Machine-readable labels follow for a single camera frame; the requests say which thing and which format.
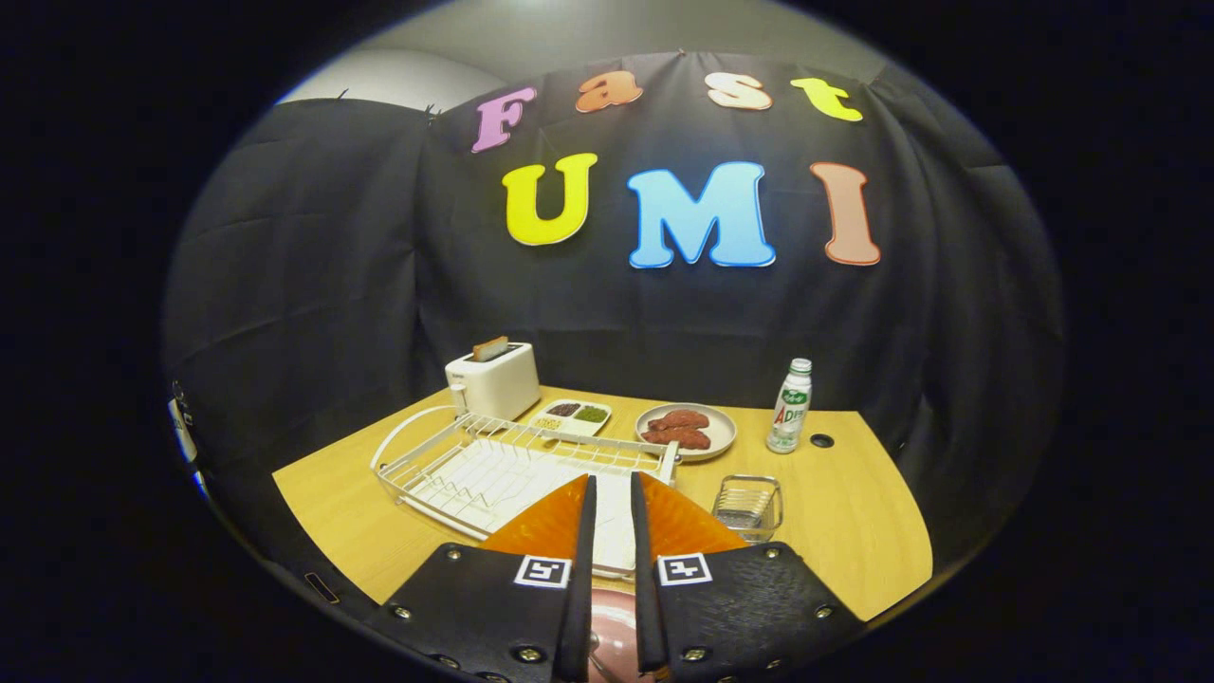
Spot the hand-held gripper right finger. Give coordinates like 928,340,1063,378
630,471,869,682

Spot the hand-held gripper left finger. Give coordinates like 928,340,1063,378
365,474,598,683

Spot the pink plate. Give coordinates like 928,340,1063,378
586,586,655,683

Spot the metal wire basket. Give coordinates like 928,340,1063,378
711,474,784,544

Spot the white wire dish rack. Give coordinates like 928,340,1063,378
370,405,682,581

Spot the beige round plate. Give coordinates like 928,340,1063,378
635,402,738,462

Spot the white divided tray with beans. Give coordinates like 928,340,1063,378
528,398,613,439

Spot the white toaster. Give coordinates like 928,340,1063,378
445,341,542,422

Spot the white bottle with green label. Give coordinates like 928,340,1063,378
765,358,814,455

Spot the black backdrop cloth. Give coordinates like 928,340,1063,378
161,52,1068,570

